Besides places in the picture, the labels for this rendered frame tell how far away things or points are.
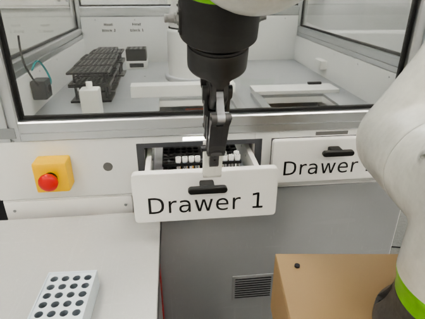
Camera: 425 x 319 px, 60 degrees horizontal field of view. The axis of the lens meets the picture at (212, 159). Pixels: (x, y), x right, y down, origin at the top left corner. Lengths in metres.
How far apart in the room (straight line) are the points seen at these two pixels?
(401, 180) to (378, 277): 0.20
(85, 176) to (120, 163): 0.09
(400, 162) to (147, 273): 0.49
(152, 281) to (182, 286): 0.38
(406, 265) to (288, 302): 0.16
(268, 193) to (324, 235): 0.35
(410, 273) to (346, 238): 0.65
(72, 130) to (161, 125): 0.20
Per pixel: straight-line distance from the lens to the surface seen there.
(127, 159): 0.87
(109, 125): 0.84
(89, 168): 0.89
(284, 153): 0.88
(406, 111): 0.51
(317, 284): 0.57
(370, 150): 0.52
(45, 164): 0.86
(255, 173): 0.73
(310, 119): 0.89
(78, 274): 0.72
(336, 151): 0.88
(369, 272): 0.61
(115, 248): 0.81
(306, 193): 0.98
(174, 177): 0.71
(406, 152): 0.46
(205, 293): 1.12
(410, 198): 0.45
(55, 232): 0.90
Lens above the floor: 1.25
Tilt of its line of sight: 25 degrees down
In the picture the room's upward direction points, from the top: straight up
